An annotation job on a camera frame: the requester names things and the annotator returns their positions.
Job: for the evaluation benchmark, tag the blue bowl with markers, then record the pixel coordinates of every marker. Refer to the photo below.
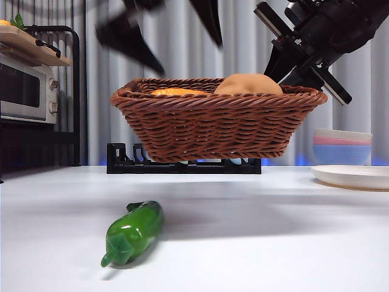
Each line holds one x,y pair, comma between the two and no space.
343,155

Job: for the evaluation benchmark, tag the white toaster oven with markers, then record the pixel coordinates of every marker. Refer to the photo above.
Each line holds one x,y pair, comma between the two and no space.
42,91

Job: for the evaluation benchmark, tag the round wooden coaster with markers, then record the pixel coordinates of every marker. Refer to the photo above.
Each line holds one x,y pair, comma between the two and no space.
340,185

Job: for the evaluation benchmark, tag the black dish rack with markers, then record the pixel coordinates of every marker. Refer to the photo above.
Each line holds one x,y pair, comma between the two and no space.
117,158

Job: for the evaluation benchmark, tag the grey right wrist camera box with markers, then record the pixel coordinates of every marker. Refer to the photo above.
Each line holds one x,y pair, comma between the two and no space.
293,12

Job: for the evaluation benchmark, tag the wooden shelf board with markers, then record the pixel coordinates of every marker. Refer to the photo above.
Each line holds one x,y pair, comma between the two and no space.
48,59

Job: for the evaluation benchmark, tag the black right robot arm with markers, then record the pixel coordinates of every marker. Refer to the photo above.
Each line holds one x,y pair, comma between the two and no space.
352,24

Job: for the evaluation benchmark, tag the black metal shelf frame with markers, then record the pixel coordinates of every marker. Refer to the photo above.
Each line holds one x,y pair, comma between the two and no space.
76,106

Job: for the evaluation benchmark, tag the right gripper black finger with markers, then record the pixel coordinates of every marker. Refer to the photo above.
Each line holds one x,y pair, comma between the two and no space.
304,79
279,64

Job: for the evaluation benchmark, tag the orange toy corn cob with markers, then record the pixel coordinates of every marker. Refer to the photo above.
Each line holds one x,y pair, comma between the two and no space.
176,91

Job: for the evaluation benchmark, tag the green toy cucumber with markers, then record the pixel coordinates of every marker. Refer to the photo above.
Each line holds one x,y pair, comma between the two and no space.
136,228

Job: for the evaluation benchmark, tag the pink bowl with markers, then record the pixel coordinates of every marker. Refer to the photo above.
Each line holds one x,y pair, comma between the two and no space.
343,142

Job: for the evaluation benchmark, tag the white bowl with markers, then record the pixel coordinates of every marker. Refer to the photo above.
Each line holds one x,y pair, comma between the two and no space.
343,134

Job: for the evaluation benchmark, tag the brown wicker basket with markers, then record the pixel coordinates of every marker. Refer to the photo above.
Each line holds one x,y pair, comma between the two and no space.
212,127

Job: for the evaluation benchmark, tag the tan toy potato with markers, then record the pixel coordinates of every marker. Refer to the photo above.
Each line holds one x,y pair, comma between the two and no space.
249,85

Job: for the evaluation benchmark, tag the grey pleated curtain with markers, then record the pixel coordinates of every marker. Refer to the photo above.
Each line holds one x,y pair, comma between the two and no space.
182,54

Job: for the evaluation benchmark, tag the yellow toy fruit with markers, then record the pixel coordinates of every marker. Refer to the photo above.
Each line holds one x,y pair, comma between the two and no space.
4,23

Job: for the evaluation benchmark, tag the green toy leaves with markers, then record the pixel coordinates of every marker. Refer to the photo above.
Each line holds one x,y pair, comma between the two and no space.
19,22

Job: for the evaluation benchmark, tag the white flat plate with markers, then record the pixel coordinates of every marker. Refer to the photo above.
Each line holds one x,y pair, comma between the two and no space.
352,176

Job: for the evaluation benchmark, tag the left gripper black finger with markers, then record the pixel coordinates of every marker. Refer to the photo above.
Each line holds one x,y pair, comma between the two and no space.
127,36
208,15

